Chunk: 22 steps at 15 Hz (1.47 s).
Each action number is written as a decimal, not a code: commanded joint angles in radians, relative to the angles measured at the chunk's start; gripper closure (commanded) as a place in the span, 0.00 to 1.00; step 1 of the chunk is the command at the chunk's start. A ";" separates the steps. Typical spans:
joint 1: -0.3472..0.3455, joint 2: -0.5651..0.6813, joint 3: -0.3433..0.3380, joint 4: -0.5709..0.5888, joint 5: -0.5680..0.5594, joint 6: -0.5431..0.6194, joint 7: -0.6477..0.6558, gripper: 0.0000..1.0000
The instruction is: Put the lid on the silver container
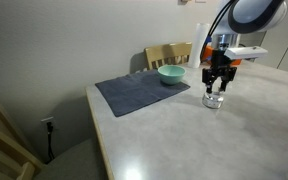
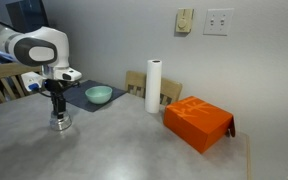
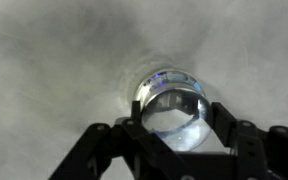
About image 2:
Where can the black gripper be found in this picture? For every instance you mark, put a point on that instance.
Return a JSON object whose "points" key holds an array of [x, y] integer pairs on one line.
{"points": [[55, 88]]}

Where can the dark background panel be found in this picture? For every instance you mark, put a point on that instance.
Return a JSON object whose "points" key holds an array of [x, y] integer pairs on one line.
{"points": [[27, 13]]}

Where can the white adapter box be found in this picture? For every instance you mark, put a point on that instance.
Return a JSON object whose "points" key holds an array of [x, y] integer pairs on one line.
{"points": [[30, 79]]}

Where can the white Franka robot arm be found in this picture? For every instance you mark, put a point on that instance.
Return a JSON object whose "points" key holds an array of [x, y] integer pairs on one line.
{"points": [[54, 40]]}

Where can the clear glass lid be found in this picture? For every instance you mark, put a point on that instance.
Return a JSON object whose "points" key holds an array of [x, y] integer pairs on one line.
{"points": [[68, 118]]}

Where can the teal bowl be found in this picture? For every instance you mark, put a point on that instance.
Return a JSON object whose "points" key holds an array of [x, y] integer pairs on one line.
{"points": [[99, 95]]}

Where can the dark blue cloth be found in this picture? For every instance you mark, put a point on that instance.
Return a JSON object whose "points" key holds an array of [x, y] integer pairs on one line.
{"points": [[80, 100]]}

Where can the white light switch plate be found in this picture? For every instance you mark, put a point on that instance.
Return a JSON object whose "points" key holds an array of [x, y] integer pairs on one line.
{"points": [[218, 21]]}

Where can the silver candle container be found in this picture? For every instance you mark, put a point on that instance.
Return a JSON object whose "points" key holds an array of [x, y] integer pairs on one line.
{"points": [[60, 126]]}

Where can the beige wall thermostat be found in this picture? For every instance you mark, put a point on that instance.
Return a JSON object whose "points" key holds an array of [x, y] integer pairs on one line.
{"points": [[184, 20]]}

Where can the orange cardboard box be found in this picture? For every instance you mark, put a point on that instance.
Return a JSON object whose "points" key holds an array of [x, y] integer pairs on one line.
{"points": [[197, 123]]}

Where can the white paper towel roll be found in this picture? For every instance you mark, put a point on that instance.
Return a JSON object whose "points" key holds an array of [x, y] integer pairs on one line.
{"points": [[153, 86]]}

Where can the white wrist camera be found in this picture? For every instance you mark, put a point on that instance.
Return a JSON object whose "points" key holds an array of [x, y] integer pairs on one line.
{"points": [[69, 74]]}

